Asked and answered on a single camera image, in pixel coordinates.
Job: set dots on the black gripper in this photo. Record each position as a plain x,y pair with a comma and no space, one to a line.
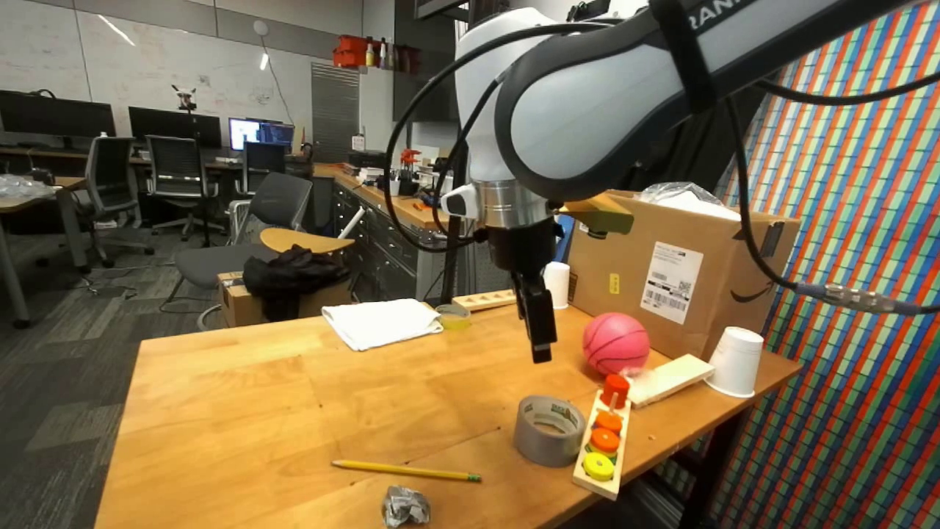
523,255

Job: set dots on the pink mini basketball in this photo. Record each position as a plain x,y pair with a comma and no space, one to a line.
614,344

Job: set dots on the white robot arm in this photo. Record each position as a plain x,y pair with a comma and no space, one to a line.
560,113

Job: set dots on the far white paper cup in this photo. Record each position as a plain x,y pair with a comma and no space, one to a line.
557,275

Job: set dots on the white paper cup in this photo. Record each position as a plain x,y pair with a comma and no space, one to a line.
557,275
736,363

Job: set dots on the wooden slotted block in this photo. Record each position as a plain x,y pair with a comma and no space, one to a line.
486,300

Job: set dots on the clear yellow tape roll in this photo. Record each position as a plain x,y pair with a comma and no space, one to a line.
453,316

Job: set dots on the large cardboard box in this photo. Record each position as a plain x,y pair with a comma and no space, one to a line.
683,275

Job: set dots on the white folded cloth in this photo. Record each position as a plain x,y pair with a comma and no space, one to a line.
381,324

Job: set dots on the near white paper cup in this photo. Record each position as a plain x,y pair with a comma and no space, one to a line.
736,363

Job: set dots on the yellow pencil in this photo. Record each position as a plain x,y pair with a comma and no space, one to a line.
407,471

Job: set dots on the crumpled foil ball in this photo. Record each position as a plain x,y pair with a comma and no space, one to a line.
404,506

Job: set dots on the black backpack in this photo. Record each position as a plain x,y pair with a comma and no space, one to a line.
285,277

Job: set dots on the round wooden stool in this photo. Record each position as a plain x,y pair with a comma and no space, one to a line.
284,238

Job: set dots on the black office chair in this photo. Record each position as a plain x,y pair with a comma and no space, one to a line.
112,199

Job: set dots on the grey duct tape roll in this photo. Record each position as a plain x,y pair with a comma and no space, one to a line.
547,431

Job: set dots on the wooden ring stacker toy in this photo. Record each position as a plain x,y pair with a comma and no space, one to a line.
602,443

